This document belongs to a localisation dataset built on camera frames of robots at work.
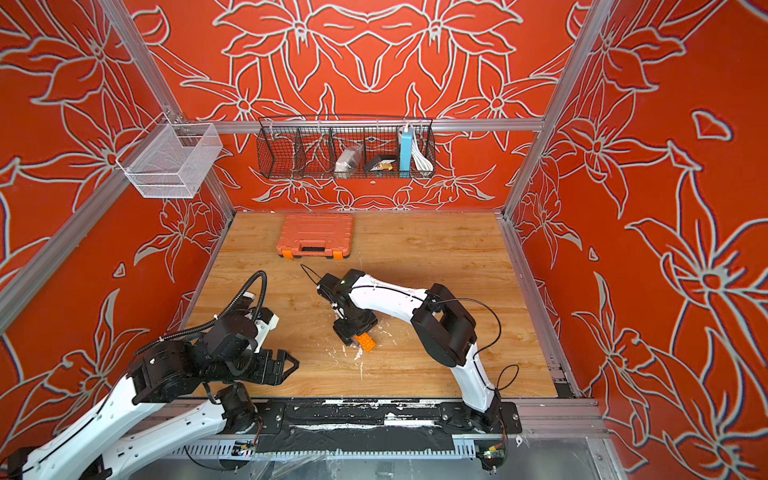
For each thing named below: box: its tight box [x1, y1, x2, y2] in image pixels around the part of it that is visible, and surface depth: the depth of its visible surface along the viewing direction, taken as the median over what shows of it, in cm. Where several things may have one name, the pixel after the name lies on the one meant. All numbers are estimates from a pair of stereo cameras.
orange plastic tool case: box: [276, 213, 354, 260], surface depth 106 cm
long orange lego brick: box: [354, 333, 377, 352], surface depth 81 cm
